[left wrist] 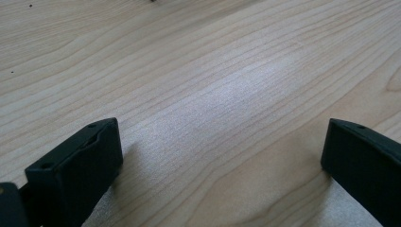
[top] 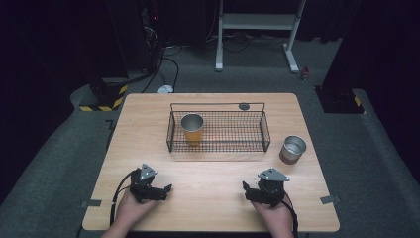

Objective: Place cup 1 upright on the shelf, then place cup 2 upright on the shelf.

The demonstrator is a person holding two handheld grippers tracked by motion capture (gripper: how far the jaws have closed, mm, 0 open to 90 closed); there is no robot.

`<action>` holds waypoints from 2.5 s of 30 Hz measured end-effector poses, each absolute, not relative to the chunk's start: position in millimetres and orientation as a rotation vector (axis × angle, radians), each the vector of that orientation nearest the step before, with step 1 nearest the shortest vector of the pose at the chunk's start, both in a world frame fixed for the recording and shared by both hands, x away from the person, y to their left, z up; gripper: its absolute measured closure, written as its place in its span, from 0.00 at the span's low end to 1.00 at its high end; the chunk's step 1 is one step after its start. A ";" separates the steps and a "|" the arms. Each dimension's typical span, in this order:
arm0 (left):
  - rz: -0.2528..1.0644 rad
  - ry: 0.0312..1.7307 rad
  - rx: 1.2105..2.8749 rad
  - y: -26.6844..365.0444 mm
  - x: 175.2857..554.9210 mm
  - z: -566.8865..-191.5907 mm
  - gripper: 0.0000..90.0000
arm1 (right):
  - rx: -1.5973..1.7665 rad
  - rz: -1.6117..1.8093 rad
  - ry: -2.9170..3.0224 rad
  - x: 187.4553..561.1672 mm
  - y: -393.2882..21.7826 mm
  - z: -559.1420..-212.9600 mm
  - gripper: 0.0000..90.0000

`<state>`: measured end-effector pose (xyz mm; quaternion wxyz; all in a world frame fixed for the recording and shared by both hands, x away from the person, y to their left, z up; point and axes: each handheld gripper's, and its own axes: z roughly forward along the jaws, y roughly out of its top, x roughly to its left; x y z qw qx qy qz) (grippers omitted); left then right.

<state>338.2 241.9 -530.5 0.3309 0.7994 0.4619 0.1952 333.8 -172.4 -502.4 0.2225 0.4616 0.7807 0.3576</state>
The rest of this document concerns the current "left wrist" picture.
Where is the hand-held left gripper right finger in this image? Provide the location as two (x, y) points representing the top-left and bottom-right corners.
(320, 117), (401, 227)

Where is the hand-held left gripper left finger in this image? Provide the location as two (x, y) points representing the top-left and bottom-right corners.
(19, 117), (124, 227)

